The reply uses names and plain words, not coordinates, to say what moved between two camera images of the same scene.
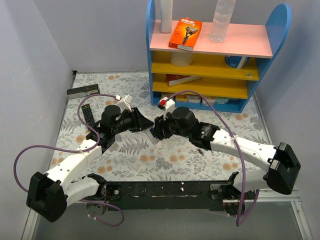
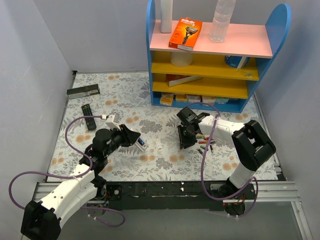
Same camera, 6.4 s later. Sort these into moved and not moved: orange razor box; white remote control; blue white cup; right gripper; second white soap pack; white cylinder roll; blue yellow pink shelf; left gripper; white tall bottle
Moved: right gripper; left gripper; white remote control
Not moved: orange razor box; blue white cup; white cylinder roll; second white soap pack; white tall bottle; blue yellow pink shelf
